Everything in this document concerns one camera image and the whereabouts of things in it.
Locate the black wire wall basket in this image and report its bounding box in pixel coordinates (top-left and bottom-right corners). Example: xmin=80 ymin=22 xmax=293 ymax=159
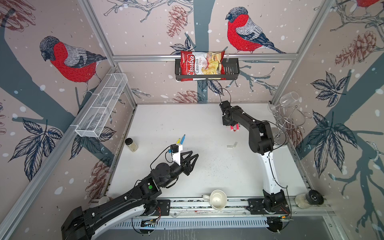
xmin=175 ymin=59 xmax=240 ymax=82

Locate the clear wine glass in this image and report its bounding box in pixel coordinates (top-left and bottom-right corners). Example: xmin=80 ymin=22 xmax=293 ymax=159
xmin=268 ymin=92 xmax=300 ymax=113

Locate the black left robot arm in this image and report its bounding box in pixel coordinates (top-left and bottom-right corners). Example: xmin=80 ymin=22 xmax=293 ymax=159
xmin=61 ymin=151 xmax=199 ymax=240

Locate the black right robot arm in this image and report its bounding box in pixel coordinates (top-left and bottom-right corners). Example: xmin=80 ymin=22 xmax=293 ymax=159
xmin=220 ymin=101 xmax=291 ymax=214

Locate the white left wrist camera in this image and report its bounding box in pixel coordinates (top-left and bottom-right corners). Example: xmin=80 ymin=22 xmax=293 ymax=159
xmin=170 ymin=144 xmax=183 ymax=166

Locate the small glass spice jar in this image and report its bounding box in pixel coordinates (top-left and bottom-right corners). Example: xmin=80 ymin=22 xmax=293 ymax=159
xmin=125 ymin=138 xmax=138 ymax=152

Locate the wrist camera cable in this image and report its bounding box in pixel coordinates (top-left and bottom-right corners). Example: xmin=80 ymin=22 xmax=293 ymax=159
xmin=149 ymin=145 xmax=172 ymax=169
xmin=219 ymin=87 xmax=232 ymax=103

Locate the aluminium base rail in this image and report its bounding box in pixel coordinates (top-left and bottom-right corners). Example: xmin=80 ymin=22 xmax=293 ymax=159
xmin=83 ymin=196 xmax=331 ymax=232

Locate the white mesh wall shelf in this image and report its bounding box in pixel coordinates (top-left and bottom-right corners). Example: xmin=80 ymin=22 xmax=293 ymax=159
xmin=75 ymin=73 xmax=128 ymax=138

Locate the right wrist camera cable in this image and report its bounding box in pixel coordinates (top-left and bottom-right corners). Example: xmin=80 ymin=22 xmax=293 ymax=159
xmin=219 ymin=87 xmax=232 ymax=103

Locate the red cassava chips bag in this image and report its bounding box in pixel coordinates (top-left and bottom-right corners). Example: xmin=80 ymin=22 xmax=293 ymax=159
xmin=180 ymin=51 xmax=225 ymax=77

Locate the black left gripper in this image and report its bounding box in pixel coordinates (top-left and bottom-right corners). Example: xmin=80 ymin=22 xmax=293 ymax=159
xmin=161 ymin=150 xmax=198 ymax=189

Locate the white ceramic cup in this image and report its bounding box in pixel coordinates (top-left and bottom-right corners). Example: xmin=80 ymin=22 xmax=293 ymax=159
xmin=202 ymin=190 xmax=228 ymax=211

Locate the chrome glass holder stand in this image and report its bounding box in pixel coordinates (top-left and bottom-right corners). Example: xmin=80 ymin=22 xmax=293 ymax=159
xmin=268 ymin=104 xmax=312 ymax=147

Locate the glass jar near rail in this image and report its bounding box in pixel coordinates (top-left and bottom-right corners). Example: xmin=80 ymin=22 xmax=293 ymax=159
xmin=90 ymin=196 xmax=111 ymax=208

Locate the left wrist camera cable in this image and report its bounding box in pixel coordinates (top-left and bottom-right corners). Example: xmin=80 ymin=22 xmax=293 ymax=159
xmin=149 ymin=145 xmax=172 ymax=169

